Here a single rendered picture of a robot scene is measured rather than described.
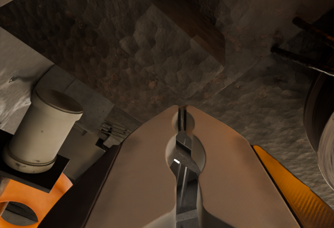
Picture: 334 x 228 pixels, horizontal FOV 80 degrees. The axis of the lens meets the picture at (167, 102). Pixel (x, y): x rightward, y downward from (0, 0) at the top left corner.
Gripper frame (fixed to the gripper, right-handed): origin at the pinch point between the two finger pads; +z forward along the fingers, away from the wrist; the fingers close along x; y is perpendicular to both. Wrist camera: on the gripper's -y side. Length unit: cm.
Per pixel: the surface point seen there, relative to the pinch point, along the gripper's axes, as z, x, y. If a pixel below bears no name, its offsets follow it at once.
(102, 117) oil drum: 201, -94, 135
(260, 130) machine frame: 29.7, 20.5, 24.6
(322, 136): 11.9, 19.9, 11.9
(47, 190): 4.4, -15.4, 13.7
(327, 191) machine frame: 29, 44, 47
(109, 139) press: 577, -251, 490
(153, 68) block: 14.0, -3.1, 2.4
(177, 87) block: 13.8, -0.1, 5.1
